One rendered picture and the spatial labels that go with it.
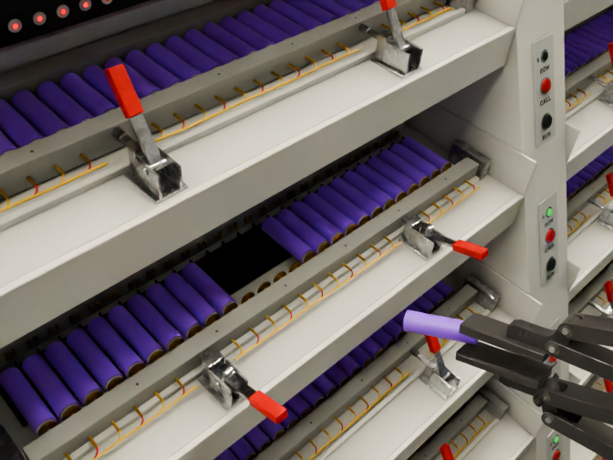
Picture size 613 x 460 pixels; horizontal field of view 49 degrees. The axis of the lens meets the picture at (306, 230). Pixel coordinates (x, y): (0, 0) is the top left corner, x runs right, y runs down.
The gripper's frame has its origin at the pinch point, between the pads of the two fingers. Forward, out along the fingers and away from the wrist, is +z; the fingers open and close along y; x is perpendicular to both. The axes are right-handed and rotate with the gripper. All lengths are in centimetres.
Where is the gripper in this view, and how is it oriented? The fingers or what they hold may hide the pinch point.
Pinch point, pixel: (504, 350)
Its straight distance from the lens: 57.1
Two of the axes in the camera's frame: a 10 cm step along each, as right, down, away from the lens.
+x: 6.2, -2.4, 7.5
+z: -7.9, -2.4, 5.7
